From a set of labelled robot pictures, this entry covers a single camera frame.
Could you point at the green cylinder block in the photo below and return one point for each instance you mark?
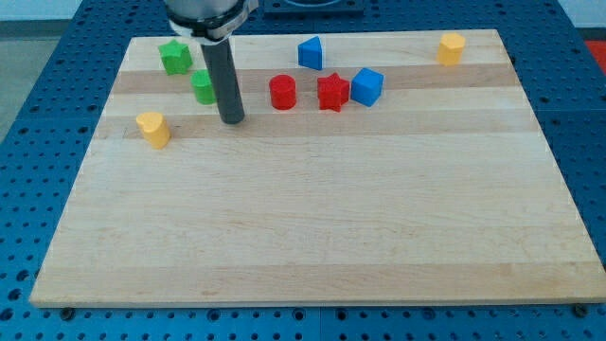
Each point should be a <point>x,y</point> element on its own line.
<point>202,87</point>

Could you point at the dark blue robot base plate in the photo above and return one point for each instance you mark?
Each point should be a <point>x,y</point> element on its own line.
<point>312,7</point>

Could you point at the blue cube block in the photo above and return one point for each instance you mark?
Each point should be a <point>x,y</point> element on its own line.
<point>367,87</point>

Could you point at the red star block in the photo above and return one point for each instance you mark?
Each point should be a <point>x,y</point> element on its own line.
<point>332,92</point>

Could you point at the red cylinder block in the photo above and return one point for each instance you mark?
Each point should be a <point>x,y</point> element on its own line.
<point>283,92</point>

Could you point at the blue triangle block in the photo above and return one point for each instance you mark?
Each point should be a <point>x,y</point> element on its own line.
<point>310,54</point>

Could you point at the yellow hexagon block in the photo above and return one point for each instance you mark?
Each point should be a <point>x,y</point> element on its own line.
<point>450,49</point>

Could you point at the wooden board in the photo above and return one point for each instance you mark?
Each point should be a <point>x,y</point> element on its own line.
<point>444,192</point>

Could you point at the yellow heart block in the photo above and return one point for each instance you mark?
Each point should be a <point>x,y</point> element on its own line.
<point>154,128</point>

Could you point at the green star block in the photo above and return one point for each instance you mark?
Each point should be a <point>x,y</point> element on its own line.
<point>175,57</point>

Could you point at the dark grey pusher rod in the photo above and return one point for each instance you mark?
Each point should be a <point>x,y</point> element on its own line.
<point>222,72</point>

